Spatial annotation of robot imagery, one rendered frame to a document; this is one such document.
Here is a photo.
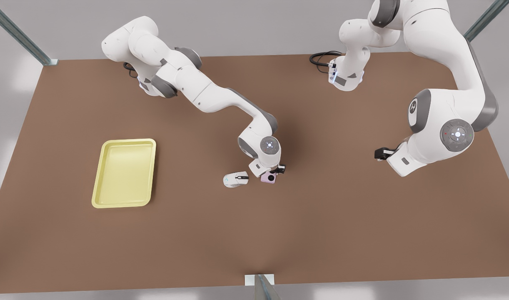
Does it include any silver frame post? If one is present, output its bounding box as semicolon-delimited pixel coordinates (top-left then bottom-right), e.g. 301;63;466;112
464;0;509;42
245;274;280;300
0;0;59;66

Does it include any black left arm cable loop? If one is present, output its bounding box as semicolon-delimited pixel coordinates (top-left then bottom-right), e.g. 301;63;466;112
309;51;343;75

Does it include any white computer mouse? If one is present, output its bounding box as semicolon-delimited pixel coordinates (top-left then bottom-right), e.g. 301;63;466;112
223;171;250;188

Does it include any yellow rectangular tray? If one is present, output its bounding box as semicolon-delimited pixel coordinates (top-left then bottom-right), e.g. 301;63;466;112
91;138;157;208

